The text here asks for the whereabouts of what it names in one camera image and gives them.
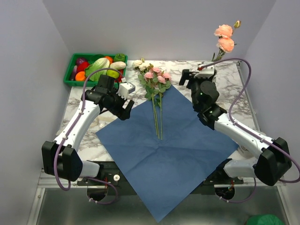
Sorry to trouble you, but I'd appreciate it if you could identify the green toy bell pepper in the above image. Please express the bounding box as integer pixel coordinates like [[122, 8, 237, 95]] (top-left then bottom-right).
[[113, 53, 126, 62]]

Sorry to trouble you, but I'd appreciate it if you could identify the green cloth object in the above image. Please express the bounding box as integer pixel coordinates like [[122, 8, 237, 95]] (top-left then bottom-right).
[[245, 214, 285, 225]]

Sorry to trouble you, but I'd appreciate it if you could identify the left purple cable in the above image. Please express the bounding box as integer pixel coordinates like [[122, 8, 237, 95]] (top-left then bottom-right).
[[53, 67, 125, 204]]

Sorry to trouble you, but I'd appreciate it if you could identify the green plastic crate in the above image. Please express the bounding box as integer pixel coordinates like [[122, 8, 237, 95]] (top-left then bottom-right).
[[63, 53, 115, 87]]

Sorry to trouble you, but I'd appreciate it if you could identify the toy napa cabbage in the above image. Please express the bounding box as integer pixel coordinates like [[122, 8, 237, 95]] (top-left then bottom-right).
[[84, 58, 110, 82]]

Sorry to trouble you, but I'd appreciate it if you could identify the orange toy fruit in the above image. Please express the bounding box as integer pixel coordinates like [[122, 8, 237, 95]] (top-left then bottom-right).
[[104, 56, 113, 64]]

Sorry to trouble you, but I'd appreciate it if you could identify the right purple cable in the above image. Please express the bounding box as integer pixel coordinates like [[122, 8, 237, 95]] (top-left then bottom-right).
[[198, 58, 300, 203]]

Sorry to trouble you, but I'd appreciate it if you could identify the aluminium frame profile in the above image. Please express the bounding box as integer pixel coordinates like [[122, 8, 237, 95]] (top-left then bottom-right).
[[37, 168, 288, 188]]

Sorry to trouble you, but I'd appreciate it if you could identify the green toy apple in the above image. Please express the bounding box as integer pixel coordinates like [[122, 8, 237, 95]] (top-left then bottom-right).
[[106, 70, 120, 79]]

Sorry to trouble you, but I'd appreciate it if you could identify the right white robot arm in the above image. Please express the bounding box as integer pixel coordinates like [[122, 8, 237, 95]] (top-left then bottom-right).
[[179, 69, 292, 186]]

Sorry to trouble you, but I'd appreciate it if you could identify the beige ribbon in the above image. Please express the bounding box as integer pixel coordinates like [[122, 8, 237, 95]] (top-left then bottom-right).
[[90, 111, 117, 128]]

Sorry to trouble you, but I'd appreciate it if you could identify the orange toy carrot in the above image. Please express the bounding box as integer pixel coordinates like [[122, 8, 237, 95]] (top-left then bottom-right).
[[75, 71, 86, 82]]

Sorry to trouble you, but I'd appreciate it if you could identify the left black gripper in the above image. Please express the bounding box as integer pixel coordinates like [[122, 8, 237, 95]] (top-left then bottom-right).
[[107, 88, 135, 120]]

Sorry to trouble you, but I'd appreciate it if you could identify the purple cable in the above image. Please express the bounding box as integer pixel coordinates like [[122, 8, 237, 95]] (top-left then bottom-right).
[[198, 58, 300, 203], [53, 67, 125, 204]]

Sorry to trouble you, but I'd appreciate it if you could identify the white ribbed vase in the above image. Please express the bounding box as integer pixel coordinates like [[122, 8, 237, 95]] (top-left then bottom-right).
[[210, 69, 218, 83]]

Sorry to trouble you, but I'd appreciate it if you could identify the purple toy onion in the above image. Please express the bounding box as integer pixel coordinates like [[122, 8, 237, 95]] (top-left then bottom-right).
[[75, 57, 88, 66]]

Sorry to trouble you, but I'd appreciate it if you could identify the peach rose stem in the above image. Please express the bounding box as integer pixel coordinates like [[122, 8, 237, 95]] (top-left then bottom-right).
[[211, 20, 241, 62]]

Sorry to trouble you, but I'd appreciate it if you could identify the red toy pepper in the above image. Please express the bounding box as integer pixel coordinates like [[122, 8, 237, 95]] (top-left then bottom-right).
[[76, 61, 90, 73]]

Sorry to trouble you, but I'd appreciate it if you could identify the blue wrapping paper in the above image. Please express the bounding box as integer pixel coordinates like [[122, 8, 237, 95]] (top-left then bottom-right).
[[96, 87, 238, 222]]

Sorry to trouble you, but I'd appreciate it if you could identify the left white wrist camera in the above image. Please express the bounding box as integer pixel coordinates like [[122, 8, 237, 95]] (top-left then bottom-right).
[[117, 82, 135, 99]]

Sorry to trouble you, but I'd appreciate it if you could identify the purple toy eggplant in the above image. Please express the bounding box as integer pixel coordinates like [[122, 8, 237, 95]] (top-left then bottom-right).
[[69, 65, 77, 81]]

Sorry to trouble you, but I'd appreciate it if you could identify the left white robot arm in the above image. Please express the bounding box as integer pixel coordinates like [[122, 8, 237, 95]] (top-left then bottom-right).
[[42, 82, 135, 185]]

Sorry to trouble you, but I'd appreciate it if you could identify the white rose stem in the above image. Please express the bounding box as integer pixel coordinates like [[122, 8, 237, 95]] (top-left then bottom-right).
[[132, 58, 165, 139]]

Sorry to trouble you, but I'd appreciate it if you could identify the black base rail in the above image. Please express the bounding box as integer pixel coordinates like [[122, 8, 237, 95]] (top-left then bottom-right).
[[77, 160, 244, 196]]

